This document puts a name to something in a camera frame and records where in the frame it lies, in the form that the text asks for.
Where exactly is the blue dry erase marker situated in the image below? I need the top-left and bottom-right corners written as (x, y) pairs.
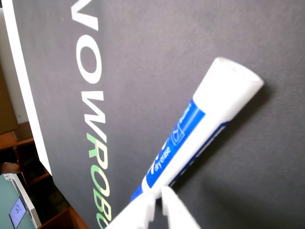
top-left (130, 57), bottom-right (264, 203)

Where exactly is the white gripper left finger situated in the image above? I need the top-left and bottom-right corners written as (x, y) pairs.
top-left (108, 191), bottom-right (157, 229)

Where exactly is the dark grey printed mat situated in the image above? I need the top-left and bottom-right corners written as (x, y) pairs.
top-left (1, 0), bottom-right (305, 229)

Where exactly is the grey device with blue screen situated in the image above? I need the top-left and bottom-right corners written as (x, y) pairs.
top-left (0, 173), bottom-right (42, 229)

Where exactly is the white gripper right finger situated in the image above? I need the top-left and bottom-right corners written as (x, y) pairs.
top-left (161, 187), bottom-right (201, 229)

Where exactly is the brown wooden shelf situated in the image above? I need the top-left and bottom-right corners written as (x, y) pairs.
top-left (0, 121), bottom-right (89, 229)

